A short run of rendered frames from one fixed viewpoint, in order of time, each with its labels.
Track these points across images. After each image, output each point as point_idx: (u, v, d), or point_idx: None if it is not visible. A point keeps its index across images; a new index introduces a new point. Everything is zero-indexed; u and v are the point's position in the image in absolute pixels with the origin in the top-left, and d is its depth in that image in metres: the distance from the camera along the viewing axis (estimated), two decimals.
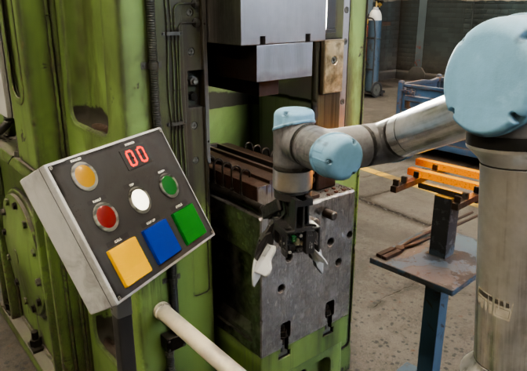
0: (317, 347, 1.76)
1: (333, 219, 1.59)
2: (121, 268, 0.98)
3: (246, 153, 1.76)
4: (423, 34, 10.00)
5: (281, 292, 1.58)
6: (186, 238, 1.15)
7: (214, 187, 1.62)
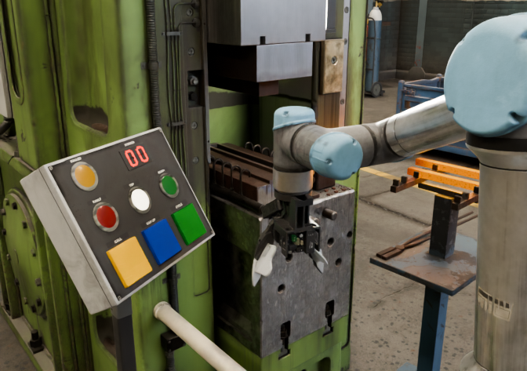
0: (317, 347, 1.76)
1: (333, 219, 1.59)
2: (121, 268, 0.98)
3: (246, 153, 1.76)
4: (423, 34, 10.00)
5: (281, 292, 1.58)
6: (186, 238, 1.15)
7: (214, 187, 1.62)
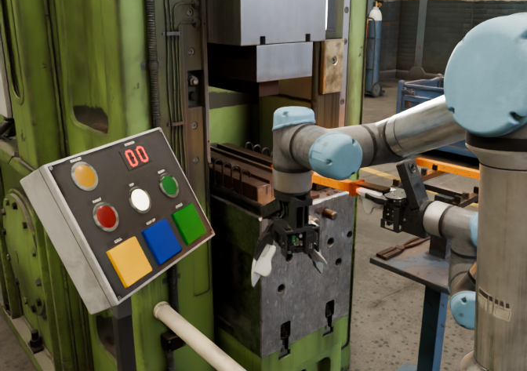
0: (317, 347, 1.76)
1: (333, 219, 1.59)
2: (121, 268, 0.98)
3: (246, 153, 1.76)
4: (423, 34, 10.00)
5: (281, 292, 1.58)
6: (186, 238, 1.15)
7: (214, 187, 1.62)
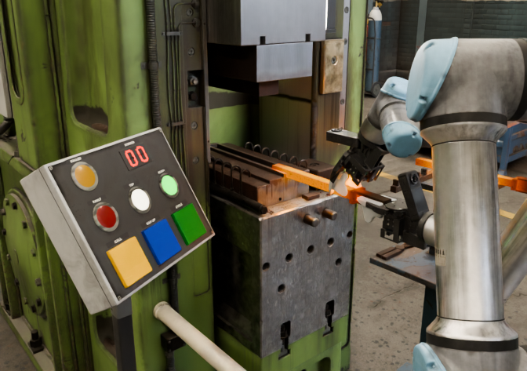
0: (317, 347, 1.76)
1: (333, 219, 1.59)
2: (121, 268, 0.98)
3: (246, 153, 1.76)
4: (423, 34, 10.00)
5: (281, 292, 1.58)
6: (186, 238, 1.15)
7: (214, 187, 1.62)
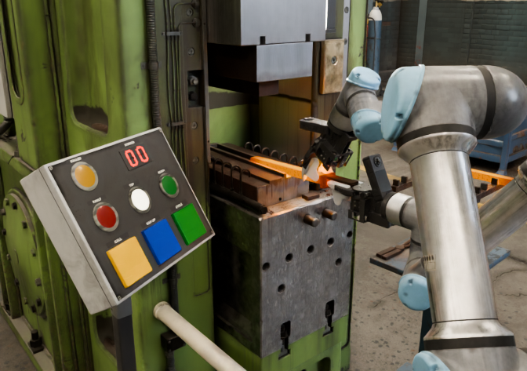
0: (317, 347, 1.76)
1: (333, 219, 1.59)
2: (121, 268, 0.98)
3: (246, 153, 1.76)
4: (423, 34, 10.00)
5: (281, 292, 1.58)
6: (186, 238, 1.15)
7: (214, 187, 1.62)
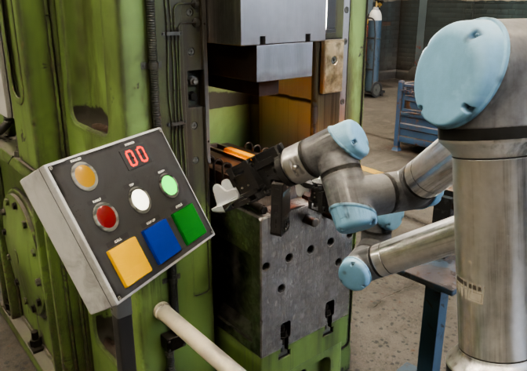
0: (317, 347, 1.76)
1: (333, 219, 1.59)
2: (121, 268, 0.98)
3: None
4: (423, 34, 10.00)
5: (281, 292, 1.58)
6: (186, 238, 1.15)
7: None
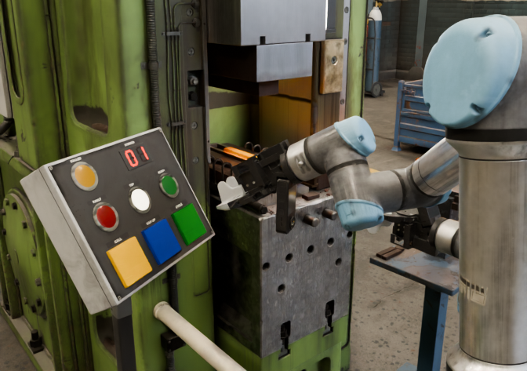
0: (317, 347, 1.76)
1: (333, 219, 1.59)
2: (121, 268, 0.98)
3: None
4: (423, 34, 10.00)
5: (281, 292, 1.58)
6: (186, 238, 1.15)
7: (214, 187, 1.62)
